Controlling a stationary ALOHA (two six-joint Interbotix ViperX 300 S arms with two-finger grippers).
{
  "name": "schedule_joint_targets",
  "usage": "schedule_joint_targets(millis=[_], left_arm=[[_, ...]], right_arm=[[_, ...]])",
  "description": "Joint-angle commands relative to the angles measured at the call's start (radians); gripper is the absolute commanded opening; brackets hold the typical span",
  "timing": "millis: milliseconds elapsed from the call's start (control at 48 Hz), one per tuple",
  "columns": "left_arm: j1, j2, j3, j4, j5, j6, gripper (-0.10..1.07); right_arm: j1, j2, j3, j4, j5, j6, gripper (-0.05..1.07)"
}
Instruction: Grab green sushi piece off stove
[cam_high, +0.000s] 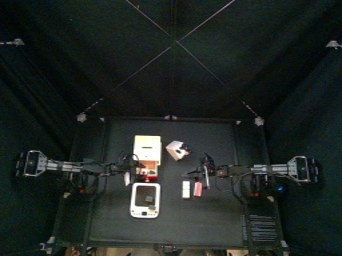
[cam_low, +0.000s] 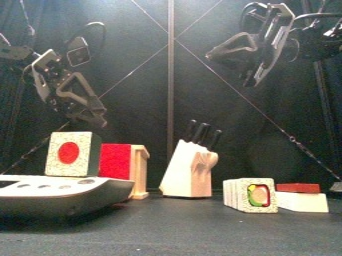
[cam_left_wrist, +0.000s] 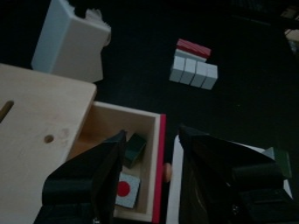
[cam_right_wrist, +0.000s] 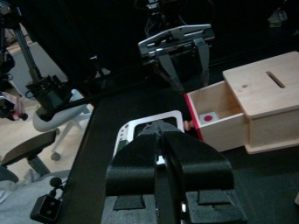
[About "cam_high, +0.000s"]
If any white cube box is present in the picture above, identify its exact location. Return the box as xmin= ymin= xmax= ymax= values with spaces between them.
xmin=164 ymin=140 xmax=191 ymax=162

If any thin diagonal cord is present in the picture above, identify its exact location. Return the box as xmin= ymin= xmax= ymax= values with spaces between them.
xmin=124 ymin=0 xmax=260 ymax=118
xmin=81 ymin=0 xmax=237 ymax=114

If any white and orange box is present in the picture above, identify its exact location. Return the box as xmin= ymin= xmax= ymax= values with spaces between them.
xmin=132 ymin=134 xmax=163 ymax=176

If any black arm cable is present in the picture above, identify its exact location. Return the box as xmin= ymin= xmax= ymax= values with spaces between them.
xmin=228 ymin=168 xmax=264 ymax=201
xmin=65 ymin=169 xmax=101 ymax=198

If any white rectangular block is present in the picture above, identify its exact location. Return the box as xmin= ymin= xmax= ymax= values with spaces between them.
xmin=180 ymin=180 xmax=192 ymax=200

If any pink rectangular block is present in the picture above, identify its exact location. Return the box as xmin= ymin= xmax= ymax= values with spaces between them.
xmin=192 ymin=181 xmax=204 ymax=198

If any white handheld device with screen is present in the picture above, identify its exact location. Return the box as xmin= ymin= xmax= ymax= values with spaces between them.
xmin=128 ymin=182 xmax=163 ymax=220

